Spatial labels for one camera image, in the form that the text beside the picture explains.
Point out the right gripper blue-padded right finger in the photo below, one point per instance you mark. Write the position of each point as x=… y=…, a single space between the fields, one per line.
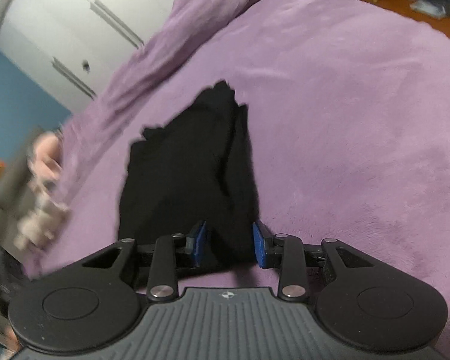
x=268 y=247

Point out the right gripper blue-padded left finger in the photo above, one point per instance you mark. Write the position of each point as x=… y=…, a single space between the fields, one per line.
x=195 y=243

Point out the black garment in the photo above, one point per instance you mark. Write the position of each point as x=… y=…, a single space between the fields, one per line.
x=196 y=169

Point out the white plush toy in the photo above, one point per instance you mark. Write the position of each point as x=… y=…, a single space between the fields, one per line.
x=40 y=225

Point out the purple bed cover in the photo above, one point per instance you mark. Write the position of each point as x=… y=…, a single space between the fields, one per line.
x=349 y=118

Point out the pink plush toy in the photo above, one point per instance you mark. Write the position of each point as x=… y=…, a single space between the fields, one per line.
x=44 y=160

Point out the white wardrobe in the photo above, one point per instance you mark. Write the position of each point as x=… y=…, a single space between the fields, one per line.
x=71 y=48

